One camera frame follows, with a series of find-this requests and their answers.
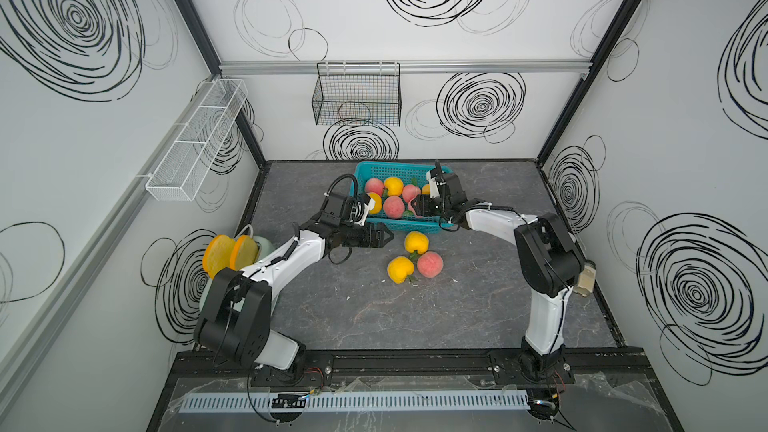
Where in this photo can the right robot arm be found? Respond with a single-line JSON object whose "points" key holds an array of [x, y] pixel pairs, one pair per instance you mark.
{"points": [[549, 256]]}

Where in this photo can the right yellow toast slice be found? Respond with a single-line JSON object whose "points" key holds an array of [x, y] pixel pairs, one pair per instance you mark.
{"points": [[244, 253]]}

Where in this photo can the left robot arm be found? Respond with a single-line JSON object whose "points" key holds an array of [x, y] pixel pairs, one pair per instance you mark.
{"points": [[235, 320]]}

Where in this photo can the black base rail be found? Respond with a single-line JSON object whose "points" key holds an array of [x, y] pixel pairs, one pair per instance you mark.
{"points": [[333, 368]]}

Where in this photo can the pink peach bottom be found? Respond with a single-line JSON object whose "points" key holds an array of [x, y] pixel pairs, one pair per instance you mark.
{"points": [[412, 210]]}

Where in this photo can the yellow peach top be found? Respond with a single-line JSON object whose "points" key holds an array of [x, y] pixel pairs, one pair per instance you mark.
{"points": [[416, 244]]}

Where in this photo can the pink peach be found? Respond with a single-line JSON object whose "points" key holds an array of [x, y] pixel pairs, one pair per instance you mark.
{"points": [[375, 185], [410, 192], [430, 264], [412, 210], [394, 207]]}

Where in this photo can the left yellow toast slice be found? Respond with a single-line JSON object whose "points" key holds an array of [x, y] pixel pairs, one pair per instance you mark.
{"points": [[217, 255]]}

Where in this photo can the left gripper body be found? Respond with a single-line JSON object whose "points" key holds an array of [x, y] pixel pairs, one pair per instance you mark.
{"points": [[341, 230]]}

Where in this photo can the black wire wall basket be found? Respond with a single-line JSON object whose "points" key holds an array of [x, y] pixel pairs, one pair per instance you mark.
{"points": [[357, 91]]}

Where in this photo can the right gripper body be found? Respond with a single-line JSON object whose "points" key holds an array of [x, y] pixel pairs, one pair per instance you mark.
{"points": [[445, 209]]}

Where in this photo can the mint green toaster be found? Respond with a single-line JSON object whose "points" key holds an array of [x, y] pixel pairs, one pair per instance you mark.
{"points": [[266, 248]]}

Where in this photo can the beige spice jar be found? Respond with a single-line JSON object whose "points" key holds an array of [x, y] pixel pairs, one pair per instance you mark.
{"points": [[586, 280]]}

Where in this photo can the white mesh wall shelf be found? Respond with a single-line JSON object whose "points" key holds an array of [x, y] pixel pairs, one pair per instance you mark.
{"points": [[184, 167]]}

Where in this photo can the yellow toast slice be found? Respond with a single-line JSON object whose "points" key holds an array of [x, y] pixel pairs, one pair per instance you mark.
{"points": [[217, 255], [244, 253]]}

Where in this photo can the white slotted cable duct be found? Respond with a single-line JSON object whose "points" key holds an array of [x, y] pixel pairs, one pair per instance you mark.
{"points": [[364, 401]]}

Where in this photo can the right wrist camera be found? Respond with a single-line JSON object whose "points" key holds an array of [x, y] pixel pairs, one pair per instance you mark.
{"points": [[436, 180]]}

